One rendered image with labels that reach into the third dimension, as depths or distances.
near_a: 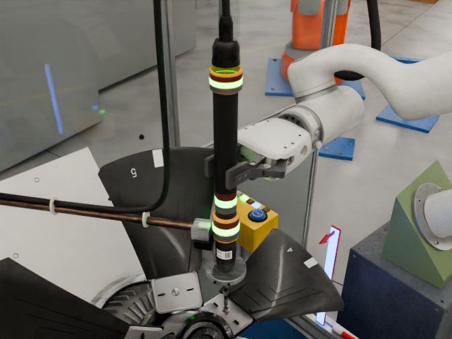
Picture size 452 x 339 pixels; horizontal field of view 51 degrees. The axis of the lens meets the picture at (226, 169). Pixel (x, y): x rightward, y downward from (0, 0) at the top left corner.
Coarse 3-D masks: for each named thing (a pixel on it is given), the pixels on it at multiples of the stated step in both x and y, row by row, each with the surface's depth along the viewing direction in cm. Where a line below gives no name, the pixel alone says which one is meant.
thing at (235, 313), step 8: (216, 296) 91; (208, 304) 89; (232, 304) 89; (216, 312) 87; (232, 312) 88; (240, 312) 88; (232, 320) 86; (240, 320) 86; (248, 320) 86; (232, 328) 84; (240, 328) 84
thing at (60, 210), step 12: (0, 204) 82; (12, 204) 82; (24, 204) 81; (36, 204) 81; (48, 204) 81; (84, 216) 80; (96, 216) 79; (108, 216) 79; (120, 216) 78; (132, 216) 78; (180, 228) 77
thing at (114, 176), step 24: (120, 168) 86; (144, 168) 86; (192, 168) 86; (120, 192) 86; (144, 192) 85; (168, 192) 85; (192, 192) 85; (168, 216) 84; (192, 216) 84; (144, 240) 85; (168, 240) 84; (192, 240) 83; (144, 264) 85; (168, 264) 83; (192, 264) 82
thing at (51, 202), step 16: (160, 0) 58; (224, 0) 56; (160, 16) 59; (224, 16) 57; (160, 32) 60; (160, 48) 61; (160, 64) 62; (160, 80) 63; (160, 96) 65; (0, 192) 82; (80, 208) 79; (96, 208) 78; (112, 208) 78; (128, 208) 78; (144, 208) 77; (144, 224) 77
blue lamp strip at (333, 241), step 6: (336, 234) 107; (330, 240) 109; (336, 240) 108; (330, 246) 110; (330, 252) 111; (330, 258) 112; (330, 264) 113; (330, 270) 113; (330, 276) 114; (324, 312) 121; (318, 318) 124
